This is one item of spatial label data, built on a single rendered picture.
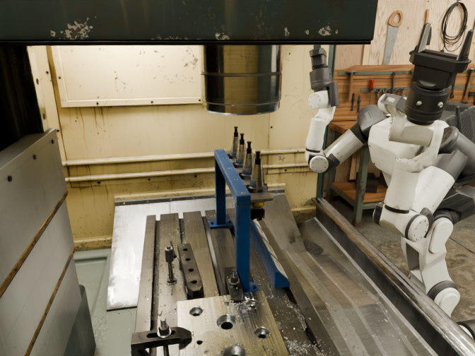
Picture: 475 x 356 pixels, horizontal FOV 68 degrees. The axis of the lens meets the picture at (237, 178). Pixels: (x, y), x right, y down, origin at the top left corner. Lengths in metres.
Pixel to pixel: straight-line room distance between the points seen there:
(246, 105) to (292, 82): 1.19
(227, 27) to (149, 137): 1.23
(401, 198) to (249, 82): 0.57
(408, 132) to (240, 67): 0.52
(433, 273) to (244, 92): 1.26
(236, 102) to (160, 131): 1.13
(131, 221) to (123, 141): 0.39
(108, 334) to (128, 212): 0.62
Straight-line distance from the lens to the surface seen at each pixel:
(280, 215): 1.84
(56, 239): 0.96
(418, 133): 1.00
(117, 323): 1.52
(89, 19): 0.59
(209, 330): 0.89
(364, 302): 1.40
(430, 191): 1.13
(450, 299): 1.75
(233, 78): 0.64
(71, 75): 1.75
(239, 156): 1.20
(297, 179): 1.96
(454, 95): 4.50
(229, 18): 0.59
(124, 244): 1.73
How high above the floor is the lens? 1.60
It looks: 20 degrees down
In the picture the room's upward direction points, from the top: straight up
